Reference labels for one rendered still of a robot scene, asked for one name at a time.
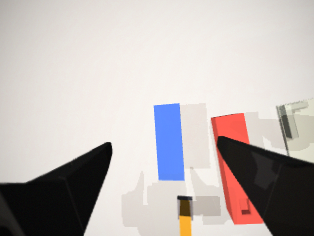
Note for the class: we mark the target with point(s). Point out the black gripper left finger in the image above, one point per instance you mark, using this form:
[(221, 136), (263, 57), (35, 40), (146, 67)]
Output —
[(60, 202)]

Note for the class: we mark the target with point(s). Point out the orange rectangular block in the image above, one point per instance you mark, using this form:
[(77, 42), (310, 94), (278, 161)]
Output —
[(185, 223)]

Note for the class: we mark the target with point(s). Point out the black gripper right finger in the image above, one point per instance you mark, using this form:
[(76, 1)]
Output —
[(280, 187)]

